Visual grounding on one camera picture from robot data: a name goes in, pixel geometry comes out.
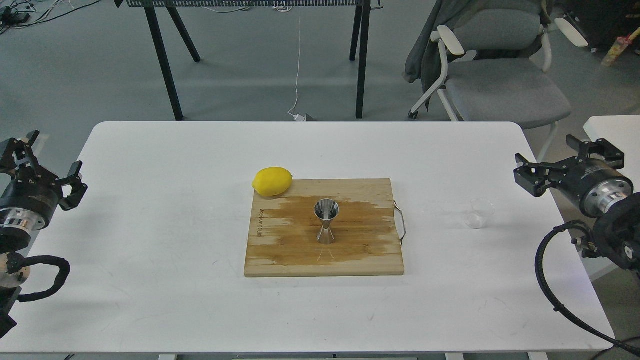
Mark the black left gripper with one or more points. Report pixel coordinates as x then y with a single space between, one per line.
31 198

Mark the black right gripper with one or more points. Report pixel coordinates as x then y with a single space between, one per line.
593 185

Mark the small clear glass cup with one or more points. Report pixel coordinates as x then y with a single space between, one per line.
481 210

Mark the steel double jigger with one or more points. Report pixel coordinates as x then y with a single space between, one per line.
326 210

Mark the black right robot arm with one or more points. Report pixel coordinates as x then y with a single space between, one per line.
615 235

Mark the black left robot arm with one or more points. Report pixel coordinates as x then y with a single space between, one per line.
15 270

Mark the white side table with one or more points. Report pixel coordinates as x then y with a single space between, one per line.
622 131

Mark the grey office chair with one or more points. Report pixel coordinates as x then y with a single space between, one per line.
494 69

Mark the dark grey jacket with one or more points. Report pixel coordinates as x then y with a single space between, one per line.
422 62

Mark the yellow lemon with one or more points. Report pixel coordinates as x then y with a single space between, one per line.
272 181

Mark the wooden cutting board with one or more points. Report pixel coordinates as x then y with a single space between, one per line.
283 230

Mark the black metal table frame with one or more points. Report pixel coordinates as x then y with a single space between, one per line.
252 44

